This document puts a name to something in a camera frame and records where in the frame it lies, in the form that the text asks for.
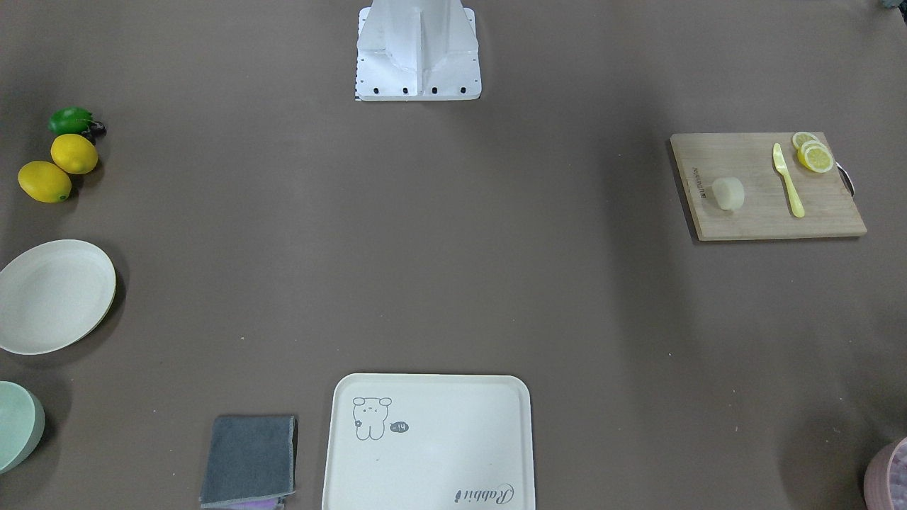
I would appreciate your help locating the cream round plate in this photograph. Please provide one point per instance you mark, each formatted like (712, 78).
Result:
(53, 295)

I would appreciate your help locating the cream rabbit tray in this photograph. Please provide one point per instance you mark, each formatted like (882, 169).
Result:
(430, 441)

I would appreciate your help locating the grey folded cloth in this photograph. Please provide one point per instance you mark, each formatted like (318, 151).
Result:
(251, 462)

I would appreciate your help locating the wooden cutting board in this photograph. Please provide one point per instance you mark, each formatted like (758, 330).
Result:
(704, 158)

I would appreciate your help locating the yellow plastic knife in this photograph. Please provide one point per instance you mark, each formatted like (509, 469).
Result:
(780, 166)

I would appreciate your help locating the lemon slice back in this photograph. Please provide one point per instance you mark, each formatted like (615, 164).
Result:
(799, 139)

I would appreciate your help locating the lemon slice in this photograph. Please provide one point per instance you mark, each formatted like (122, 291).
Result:
(799, 139)
(816, 157)

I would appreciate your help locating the lemon slice front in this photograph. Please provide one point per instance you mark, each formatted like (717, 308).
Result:
(816, 157)

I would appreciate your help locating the dark purple small fruit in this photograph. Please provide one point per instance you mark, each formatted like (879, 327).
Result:
(94, 130)

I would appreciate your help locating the yellow lemon near lime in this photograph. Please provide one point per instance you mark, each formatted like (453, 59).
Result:
(74, 154)

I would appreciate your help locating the green lime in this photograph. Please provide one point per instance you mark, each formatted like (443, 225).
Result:
(70, 121)

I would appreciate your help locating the yellow lemon outer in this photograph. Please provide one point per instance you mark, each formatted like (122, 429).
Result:
(44, 181)

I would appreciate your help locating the mint green bowl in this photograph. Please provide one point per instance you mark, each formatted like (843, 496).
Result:
(22, 424)

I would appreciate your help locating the pink bowl of ice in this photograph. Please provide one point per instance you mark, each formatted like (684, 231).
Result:
(885, 478)

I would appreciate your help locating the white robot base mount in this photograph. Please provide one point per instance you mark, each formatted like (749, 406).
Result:
(417, 51)

